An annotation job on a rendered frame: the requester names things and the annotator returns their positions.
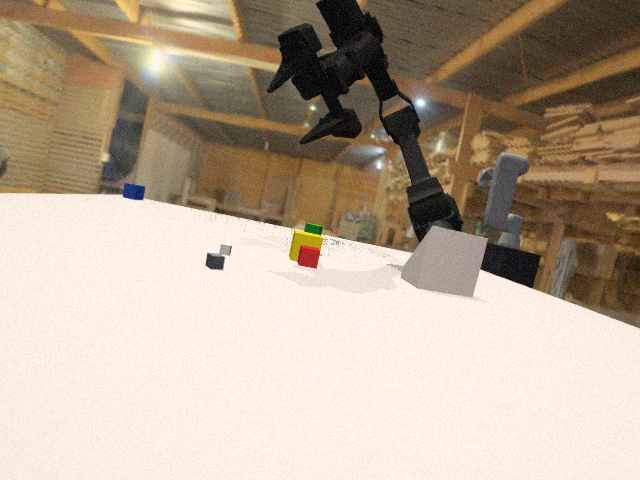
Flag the green block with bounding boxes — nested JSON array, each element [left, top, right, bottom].
[[304, 223, 323, 236]]

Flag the red block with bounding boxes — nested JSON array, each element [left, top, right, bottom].
[[297, 245, 320, 269]]

